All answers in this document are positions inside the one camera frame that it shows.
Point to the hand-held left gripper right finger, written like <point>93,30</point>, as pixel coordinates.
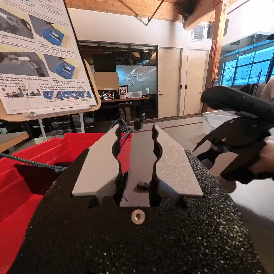
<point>177,171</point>

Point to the clear board stand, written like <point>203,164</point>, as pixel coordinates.
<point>108,94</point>

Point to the white wall vent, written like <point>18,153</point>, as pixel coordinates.
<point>198,33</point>

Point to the short red post sign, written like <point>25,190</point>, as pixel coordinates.
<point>216,68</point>

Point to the person's right hand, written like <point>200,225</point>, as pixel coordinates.
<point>267,156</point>

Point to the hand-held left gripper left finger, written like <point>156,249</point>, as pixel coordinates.
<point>96,171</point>

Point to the clear storage box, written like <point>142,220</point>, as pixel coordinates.
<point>134,94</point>

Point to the wooden post with signs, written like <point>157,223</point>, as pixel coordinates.
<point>216,96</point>

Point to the black floor lamp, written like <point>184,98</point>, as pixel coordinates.
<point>270,36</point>

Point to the red plastic bin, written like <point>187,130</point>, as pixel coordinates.
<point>10,214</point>

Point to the small black charger box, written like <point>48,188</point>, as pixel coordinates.
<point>140,122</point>

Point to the long red post sign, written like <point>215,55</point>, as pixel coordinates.
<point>213,49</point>

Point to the clear plastic bin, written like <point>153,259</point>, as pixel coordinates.
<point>214,119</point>

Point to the red fire extinguisher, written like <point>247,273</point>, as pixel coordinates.
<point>215,82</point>

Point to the beige door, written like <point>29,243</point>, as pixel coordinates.
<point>195,81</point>
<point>170,81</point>

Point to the wooden clipboard board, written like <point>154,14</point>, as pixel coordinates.
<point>8,117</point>
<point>106,80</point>

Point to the white board stand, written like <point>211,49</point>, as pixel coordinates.
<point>42,128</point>

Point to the cardboard box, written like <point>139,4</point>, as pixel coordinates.
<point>128,114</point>

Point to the black wall speaker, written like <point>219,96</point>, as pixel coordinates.
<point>209,31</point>

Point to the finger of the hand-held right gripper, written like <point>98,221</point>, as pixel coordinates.
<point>224,156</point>

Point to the framed black-white marker tag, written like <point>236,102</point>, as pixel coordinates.
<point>123,91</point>

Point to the long wooden table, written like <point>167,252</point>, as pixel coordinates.
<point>132,98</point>

